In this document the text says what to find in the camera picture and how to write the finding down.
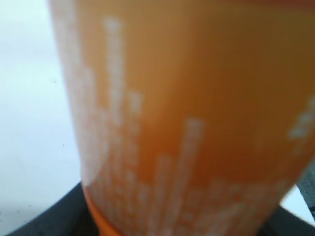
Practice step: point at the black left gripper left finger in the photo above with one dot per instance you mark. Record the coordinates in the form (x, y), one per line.
(70, 216)

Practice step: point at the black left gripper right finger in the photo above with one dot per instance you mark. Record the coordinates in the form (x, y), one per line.
(284, 223)

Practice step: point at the orange soda bottle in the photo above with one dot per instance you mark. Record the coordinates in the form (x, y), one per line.
(192, 117)

